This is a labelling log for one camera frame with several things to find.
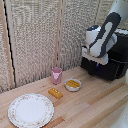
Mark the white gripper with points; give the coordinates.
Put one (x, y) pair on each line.
(100, 60)

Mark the orange sponge block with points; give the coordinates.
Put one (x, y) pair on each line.
(55, 93)

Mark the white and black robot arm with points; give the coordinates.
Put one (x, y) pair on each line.
(110, 30)

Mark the thin yellow food stick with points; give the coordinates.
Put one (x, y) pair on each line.
(76, 82)

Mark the thick yellow food stick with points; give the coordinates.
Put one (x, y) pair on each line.
(72, 85)

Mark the small white bowl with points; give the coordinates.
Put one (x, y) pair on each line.
(70, 89)

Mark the pink cup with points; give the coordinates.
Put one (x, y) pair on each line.
(56, 78)

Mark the wide woven screen panel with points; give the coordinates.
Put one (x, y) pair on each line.
(33, 40)

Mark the floral rimmed white plate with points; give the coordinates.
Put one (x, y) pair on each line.
(30, 111)

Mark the narrow woven screen panel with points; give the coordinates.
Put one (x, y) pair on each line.
(2, 66)

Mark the wooden post beside cup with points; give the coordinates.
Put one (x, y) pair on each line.
(58, 33)

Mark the slanted wooden post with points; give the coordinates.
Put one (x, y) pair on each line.
(9, 60)

